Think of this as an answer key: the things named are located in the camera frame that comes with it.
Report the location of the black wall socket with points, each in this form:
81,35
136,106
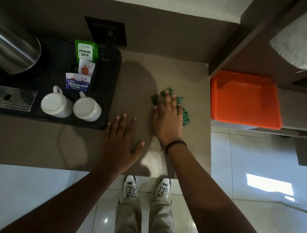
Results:
100,28

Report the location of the person's left thumb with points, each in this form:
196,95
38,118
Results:
138,148

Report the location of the beige trousers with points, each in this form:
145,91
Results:
129,216

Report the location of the person's left little finger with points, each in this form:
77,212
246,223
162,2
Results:
108,130

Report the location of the black wristband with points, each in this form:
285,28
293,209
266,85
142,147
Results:
176,144

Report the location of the green cleaning cloth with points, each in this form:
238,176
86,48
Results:
186,116

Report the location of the white apple print sachet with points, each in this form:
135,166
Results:
86,68

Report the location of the black serving tray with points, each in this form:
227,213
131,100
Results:
55,72

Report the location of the blue and white sachet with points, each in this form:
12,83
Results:
78,82

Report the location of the person's right hand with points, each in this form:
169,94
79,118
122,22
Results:
168,122

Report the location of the person's white sneaker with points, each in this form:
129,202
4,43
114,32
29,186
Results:
163,188
130,186

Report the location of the person's right white sneaker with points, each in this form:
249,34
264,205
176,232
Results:
163,188

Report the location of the person's right middle finger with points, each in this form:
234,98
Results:
168,99

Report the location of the person's left hand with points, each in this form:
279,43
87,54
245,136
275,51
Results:
118,146

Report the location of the steel electric kettle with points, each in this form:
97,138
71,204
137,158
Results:
16,48

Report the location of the person's left middle finger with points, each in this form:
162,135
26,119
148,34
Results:
124,124

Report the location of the white towel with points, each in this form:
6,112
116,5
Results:
291,43

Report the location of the person's right thumb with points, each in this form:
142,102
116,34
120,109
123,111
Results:
154,115

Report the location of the green tea packet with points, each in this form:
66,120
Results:
85,51

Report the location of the person's left white sneaker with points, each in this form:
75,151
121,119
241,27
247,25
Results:
130,186

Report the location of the perforated metal drip tray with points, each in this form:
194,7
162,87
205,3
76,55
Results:
19,98

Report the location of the white ceramic cup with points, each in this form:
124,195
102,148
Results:
86,109
55,105

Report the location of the orange plastic tray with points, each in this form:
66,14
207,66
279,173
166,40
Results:
244,100

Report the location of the person's right forearm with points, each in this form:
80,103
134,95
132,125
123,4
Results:
208,192

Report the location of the person's right little finger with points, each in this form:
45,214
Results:
179,114

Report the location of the person's left forearm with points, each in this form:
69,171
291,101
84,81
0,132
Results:
60,204

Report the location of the brown wooden shelf unit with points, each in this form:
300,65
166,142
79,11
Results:
251,40

